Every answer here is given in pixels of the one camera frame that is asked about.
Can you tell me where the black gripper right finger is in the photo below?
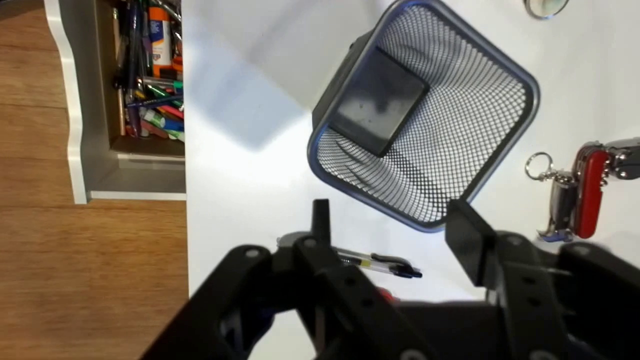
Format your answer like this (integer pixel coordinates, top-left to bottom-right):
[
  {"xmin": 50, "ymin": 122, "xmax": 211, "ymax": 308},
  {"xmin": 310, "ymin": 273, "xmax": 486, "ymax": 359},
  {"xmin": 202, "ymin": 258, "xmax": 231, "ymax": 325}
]
[{"xmin": 444, "ymin": 198, "xmax": 501, "ymax": 289}]

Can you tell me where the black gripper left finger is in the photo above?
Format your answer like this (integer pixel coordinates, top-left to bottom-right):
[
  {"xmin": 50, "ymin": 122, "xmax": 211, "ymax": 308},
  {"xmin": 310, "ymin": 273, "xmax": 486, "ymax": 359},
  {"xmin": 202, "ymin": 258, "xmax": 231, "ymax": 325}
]
[{"xmin": 310, "ymin": 197, "xmax": 335, "ymax": 244}]

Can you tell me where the black pen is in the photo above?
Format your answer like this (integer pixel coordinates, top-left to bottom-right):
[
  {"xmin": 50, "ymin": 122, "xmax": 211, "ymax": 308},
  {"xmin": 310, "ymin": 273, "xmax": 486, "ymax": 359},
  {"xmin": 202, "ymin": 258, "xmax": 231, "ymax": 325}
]
[{"xmin": 333, "ymin": 247, "xmax": 426, "ymax": 280}]

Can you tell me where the large gray mesh pen holder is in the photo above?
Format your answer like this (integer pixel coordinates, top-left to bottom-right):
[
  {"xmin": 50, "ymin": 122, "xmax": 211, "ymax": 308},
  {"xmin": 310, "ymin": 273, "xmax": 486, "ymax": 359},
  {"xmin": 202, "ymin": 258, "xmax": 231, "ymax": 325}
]
[{"xmin": 306, "ymin": 0, "xmax": 543, "ymax": 234}]

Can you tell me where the black pocket tool blue tip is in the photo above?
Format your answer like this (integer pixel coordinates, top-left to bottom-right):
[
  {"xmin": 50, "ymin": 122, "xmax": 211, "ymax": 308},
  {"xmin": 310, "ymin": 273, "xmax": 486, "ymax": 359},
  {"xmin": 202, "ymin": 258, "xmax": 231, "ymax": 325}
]
[{"xmin": 539, "ymin": 178, "xmax": 580, "ymax": 244}]

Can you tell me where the red pocket knife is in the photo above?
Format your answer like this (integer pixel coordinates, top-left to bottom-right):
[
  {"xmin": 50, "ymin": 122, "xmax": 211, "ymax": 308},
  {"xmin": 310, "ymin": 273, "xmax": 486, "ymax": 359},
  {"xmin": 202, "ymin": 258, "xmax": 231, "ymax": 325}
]
[{"xmin": 574, "ymin": 146, "xmax": 615, "ymax": 240}]

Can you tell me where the white orange glue bottle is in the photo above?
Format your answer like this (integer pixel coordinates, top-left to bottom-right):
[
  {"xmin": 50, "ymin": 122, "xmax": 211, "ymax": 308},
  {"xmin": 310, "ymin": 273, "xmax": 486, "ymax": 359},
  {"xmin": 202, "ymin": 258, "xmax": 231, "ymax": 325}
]
[{"xmin": 146, "ymin": 5, "xmax": 177, "ymax": 71}]

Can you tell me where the silver key ring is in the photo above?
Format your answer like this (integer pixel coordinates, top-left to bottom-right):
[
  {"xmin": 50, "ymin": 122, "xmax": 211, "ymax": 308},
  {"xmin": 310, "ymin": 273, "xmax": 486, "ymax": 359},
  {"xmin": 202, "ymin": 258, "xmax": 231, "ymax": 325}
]
[{"xmin": 522, "ymin": 151, "xmax": 556, "ymax": 184}]

